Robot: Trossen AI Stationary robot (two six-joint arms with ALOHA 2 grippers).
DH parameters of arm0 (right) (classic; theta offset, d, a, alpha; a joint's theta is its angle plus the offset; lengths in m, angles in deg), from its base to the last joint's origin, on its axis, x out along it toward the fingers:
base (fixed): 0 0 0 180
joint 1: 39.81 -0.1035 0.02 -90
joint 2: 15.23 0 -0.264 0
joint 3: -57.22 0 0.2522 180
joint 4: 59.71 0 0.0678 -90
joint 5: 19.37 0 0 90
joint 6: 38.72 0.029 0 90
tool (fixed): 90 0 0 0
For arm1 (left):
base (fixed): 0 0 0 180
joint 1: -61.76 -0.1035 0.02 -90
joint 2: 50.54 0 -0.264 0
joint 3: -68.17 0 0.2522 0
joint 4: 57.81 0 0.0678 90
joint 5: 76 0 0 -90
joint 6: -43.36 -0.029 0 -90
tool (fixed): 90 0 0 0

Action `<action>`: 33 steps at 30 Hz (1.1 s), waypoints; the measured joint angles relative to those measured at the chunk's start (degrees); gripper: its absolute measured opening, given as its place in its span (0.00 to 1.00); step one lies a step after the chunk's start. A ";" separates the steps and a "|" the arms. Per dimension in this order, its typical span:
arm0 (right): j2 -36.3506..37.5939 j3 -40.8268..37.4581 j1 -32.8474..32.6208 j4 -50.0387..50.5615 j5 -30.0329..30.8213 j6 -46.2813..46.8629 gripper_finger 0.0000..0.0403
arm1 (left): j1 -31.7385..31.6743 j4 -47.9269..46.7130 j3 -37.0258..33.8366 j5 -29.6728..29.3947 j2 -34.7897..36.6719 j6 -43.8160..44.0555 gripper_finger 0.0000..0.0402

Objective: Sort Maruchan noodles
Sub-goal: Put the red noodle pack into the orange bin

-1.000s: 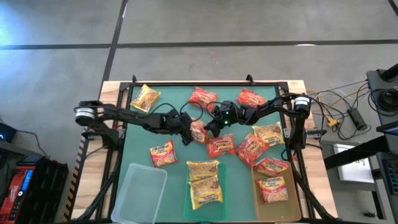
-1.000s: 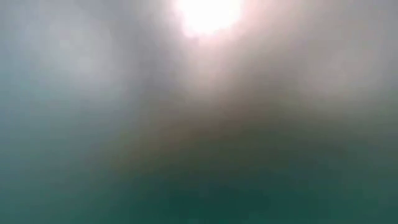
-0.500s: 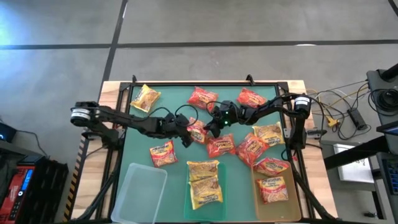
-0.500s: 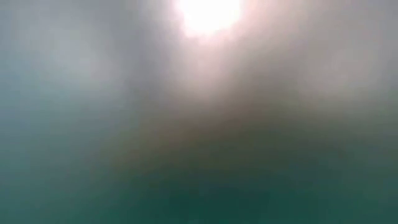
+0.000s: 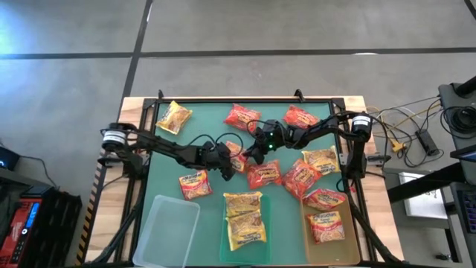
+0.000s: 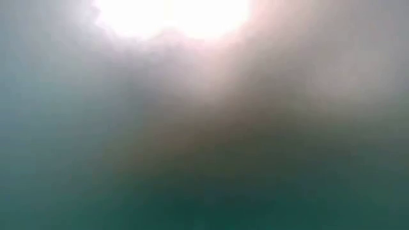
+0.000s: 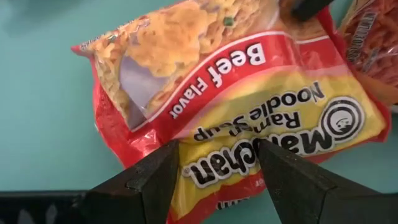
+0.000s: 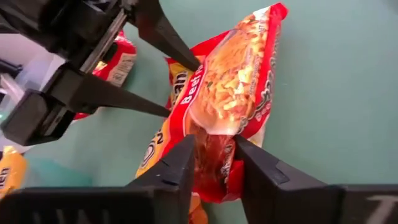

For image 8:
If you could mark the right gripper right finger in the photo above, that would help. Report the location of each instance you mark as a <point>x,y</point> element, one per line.
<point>270,186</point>

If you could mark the red beef Maruchan noodle packet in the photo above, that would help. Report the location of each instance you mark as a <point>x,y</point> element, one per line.
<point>122,62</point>
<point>230,84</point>

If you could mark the orange-red Maruchan noodle packet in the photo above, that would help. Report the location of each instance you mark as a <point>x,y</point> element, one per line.
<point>161,140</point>

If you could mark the yellow Maruchan noodle packet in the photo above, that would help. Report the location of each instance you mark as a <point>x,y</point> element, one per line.
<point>11,174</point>

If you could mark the clear plastic bin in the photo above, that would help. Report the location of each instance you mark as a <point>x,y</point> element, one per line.
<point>31,68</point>

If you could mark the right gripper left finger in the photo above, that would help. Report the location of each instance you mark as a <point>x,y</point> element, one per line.
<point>174,177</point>

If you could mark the green plastic bin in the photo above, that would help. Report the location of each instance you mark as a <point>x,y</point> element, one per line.
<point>56,177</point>

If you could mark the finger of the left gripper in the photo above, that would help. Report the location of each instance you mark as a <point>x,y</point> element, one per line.
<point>164,34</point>
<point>109,98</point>

